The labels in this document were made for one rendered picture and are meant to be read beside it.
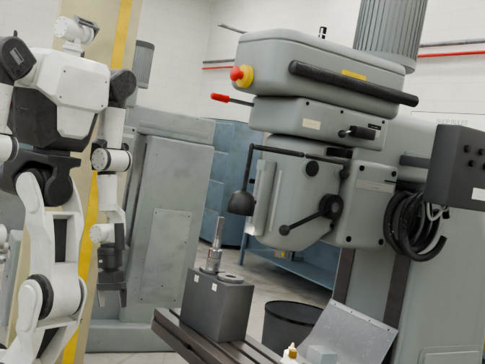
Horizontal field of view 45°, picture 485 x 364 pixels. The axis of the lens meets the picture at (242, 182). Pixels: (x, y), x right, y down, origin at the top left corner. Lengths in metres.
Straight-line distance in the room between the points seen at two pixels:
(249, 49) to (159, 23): 9.76
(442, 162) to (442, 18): 5.71
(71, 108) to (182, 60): 9.62
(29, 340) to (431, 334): 1.23
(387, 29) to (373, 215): 0.55
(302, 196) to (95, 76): 0.78
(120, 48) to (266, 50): 1.81
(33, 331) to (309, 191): 0.94
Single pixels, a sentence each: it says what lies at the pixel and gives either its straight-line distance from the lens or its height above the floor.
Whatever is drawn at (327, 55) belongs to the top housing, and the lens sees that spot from 1.56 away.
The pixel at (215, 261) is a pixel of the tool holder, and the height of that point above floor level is 1.18.
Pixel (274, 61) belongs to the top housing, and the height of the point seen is 1.80.
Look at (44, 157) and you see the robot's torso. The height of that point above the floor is 1.44.
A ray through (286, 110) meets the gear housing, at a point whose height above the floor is 1.69.
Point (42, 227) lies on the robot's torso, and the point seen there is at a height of 1.23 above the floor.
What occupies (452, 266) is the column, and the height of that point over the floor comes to 1.32.
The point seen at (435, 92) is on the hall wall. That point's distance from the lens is 7.00.
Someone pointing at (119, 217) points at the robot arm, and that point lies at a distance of 2.13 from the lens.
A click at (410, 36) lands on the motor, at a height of 1.98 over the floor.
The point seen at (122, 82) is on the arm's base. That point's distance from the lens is 2.08.
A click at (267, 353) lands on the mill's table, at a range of 1.91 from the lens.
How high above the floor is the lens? 1.56
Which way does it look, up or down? 3 degrees down
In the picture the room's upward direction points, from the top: 10 degrees clockwise
